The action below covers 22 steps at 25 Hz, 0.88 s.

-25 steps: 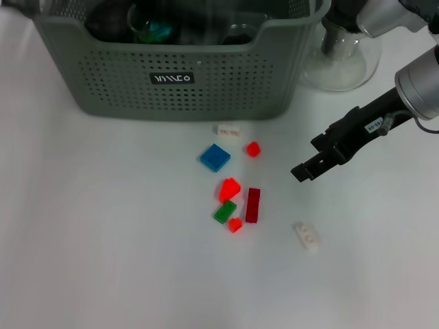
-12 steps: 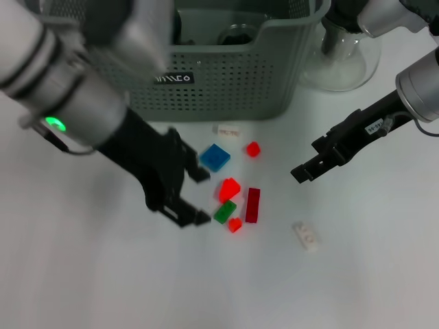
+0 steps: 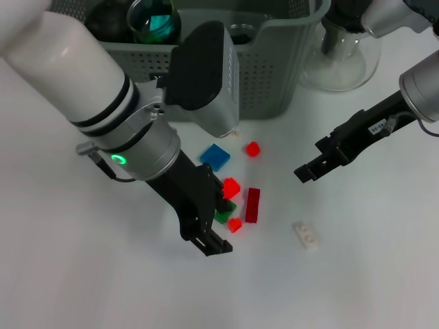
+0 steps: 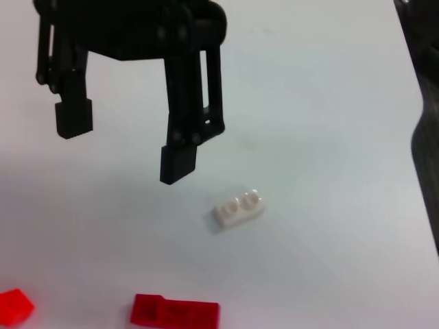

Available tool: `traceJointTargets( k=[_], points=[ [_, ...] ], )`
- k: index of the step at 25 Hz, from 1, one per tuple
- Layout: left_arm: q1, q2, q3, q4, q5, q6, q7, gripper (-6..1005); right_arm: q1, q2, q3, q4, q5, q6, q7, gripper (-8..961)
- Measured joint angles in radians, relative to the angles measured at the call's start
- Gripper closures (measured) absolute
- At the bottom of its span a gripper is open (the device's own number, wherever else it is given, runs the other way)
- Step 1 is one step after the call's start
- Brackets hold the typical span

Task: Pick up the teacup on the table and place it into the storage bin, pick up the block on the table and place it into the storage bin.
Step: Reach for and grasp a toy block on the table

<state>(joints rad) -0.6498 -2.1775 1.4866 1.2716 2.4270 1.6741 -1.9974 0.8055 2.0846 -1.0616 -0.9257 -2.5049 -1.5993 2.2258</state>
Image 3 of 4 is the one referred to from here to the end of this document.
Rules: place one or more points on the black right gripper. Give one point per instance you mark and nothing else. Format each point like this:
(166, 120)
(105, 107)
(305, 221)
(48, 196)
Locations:
(370, 130)

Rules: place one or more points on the white two-stud plate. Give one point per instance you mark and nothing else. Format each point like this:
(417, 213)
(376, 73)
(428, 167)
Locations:
(306, 237)

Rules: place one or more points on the glass carafe with black lid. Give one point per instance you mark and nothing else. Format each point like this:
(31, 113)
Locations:
(343, 68)

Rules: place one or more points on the dark red long brick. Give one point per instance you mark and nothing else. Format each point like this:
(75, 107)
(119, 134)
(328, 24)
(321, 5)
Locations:
(252, 205)

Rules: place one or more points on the glass teacup with black sleeve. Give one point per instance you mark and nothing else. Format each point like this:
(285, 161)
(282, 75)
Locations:
(133, 20)
(241, 34)

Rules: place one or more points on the blue square building plate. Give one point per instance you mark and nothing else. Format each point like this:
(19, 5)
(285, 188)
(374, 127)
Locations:
(215, 157)

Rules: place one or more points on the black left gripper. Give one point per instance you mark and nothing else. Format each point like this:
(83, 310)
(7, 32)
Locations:
(192, 198)

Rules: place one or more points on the white building brick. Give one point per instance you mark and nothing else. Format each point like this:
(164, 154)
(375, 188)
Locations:
(236, 134)

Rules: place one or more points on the small red-orange cube brick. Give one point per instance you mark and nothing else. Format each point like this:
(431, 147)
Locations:
(253, 149)

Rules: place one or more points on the teal square building plate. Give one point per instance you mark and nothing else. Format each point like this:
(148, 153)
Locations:
(160, 25)

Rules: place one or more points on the red-orange sloped brick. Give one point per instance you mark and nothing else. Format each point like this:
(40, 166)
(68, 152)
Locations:
(232, 188)

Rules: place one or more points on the small red-orange notched brick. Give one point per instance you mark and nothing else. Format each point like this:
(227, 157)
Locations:
(235, 225)

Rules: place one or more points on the black ceramic teapot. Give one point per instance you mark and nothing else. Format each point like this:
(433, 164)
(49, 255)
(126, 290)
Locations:
(108, 20)

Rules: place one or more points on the grey-green perforated storage bin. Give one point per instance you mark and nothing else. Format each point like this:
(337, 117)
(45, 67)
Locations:
(267, 82)

